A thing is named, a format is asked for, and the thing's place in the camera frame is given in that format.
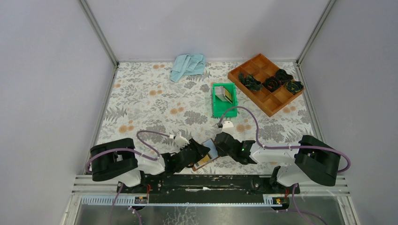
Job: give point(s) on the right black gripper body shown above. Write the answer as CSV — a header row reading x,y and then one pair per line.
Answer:
x,y
222,153

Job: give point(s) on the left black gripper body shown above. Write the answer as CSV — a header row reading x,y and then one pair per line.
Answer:
x,y
193,146

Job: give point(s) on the brown leather card holder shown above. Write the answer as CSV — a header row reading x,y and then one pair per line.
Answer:
x,y
211,156

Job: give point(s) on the gold striped credit card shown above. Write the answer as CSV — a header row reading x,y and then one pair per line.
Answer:
x,y
205,160

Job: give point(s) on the silver credit card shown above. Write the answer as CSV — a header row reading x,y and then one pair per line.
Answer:
x,y
223,94

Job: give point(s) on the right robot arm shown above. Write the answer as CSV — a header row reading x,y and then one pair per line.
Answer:
x,y
305,160

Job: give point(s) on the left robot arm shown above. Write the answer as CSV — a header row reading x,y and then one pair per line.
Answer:
x,y
121,161

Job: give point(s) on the floral table mat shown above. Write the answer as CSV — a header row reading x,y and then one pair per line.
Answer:
x,y
146,105

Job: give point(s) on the green plastic basket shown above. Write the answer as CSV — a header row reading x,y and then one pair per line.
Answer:
x,y
218,106

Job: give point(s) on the dark rolled sock left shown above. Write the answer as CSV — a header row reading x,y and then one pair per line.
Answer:
x,y
250,82

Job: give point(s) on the dark rolled sock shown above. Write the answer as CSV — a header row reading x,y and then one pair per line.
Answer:
x,y
271,84
282,76
250,82
294,87

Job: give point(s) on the orange compartment tray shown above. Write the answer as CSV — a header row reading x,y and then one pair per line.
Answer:
x,y
262,68

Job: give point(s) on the dark rolled sock middle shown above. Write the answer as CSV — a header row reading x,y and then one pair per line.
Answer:
x,y
271,84

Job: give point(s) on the dark rolled sock right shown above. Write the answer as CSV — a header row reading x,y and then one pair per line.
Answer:
x,y
294,87

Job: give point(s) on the dark rolled sock top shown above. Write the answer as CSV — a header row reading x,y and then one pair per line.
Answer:
x,y
282,76

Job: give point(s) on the light blue cloth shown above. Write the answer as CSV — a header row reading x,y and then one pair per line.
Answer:
x,y
187,65

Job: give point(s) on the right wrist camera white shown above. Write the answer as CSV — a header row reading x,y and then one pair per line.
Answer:
x,y
227,124

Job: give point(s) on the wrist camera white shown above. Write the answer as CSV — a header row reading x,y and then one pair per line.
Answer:
x,y
179,140
227,124

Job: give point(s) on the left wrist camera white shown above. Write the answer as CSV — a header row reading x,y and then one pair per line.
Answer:
x,y
179,140

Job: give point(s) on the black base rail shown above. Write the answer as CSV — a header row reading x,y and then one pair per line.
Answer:
x,y
208,188

